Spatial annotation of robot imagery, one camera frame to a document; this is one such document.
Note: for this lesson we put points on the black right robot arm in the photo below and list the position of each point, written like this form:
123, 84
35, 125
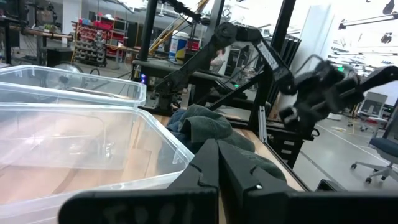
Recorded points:
199, 59

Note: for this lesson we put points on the dark grey equipment cart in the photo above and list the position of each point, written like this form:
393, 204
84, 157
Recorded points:
161, 67

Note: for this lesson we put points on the dark blue denim baseball cap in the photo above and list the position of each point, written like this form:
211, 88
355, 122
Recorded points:
174, 124

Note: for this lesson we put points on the grey floor fan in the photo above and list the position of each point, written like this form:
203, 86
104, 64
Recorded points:
63, 77

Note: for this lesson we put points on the black drawer unit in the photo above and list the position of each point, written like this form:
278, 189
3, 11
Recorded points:
289, 149

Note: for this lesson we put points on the person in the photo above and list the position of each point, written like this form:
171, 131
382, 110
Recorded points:
217, 63

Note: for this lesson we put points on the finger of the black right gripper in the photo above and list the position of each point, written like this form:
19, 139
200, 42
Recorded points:
303, 119
318, 113

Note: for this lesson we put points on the wooden top workbench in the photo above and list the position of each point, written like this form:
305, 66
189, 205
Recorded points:
46, 33

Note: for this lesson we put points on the yellow ladder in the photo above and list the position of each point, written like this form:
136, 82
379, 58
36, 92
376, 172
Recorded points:
168, 34

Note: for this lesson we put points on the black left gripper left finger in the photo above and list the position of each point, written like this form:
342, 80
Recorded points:
205, 174

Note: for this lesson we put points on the clear plastic storage bin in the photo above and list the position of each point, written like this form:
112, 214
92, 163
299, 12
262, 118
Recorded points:
93, 140
77, 81

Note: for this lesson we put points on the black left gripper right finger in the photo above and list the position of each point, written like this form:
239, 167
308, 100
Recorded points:
239, 177

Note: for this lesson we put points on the white mesh office chair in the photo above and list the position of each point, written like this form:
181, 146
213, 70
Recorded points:
373, 105

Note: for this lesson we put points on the white blue yellow wipes tub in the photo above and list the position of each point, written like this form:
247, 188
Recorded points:
178, 46

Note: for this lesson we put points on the red parts bin rack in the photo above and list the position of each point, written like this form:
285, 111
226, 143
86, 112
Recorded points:
93, 46

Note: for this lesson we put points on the dark green baseball cap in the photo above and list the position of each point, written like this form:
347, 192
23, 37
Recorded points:
202, 124

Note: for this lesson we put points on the black aluminium rig frame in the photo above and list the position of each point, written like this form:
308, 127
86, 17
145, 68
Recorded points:
148, 31

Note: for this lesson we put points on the blue office chair white base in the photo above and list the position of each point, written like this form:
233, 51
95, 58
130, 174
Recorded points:
385, 146

